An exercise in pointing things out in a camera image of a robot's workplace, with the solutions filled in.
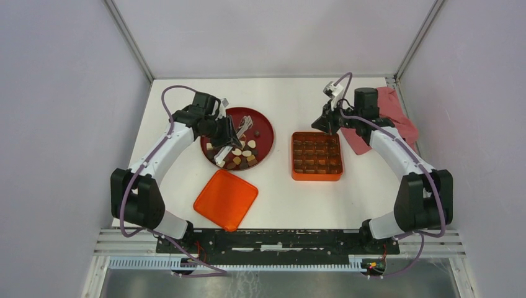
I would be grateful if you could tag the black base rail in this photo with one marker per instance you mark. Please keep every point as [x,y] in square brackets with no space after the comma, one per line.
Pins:
[284,247]

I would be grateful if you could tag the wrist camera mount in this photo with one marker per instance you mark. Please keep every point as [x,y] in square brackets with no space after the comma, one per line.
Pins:
[223,103]
[335,92]

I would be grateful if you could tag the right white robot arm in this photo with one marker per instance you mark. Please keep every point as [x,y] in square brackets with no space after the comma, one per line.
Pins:
[425,195]

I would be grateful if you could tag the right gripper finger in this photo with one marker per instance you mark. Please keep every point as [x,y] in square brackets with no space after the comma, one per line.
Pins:
[321,124]
[332,130]

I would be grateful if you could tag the orange compartment chocolate box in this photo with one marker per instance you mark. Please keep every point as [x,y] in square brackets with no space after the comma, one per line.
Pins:
[316,156]

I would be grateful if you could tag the orange box lid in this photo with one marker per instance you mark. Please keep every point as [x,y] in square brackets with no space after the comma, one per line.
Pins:
[225,200]

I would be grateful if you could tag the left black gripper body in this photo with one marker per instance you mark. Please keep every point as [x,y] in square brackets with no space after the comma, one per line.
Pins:
[217,128]

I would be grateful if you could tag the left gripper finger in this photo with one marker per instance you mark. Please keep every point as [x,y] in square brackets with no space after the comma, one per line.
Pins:
[221,142]
[231,132]

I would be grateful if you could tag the metal serving tongs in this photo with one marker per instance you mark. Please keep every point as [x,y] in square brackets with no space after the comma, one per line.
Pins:
[245,124]

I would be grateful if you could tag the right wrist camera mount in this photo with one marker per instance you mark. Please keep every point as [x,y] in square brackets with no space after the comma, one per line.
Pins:
[335,92]

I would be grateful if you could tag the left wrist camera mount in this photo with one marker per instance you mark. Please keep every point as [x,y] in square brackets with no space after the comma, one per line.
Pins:
[223,103]

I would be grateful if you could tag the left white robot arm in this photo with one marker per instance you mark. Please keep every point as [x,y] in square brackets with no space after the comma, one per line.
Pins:
[135,196]

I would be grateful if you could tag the pink cloth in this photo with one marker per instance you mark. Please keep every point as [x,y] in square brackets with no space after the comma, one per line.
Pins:
[390,107]

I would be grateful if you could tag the round dark red plate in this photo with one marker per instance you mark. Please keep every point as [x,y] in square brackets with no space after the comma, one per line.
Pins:
[250,157]

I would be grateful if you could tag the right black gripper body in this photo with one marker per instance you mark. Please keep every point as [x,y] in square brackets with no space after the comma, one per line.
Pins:
[335,117]

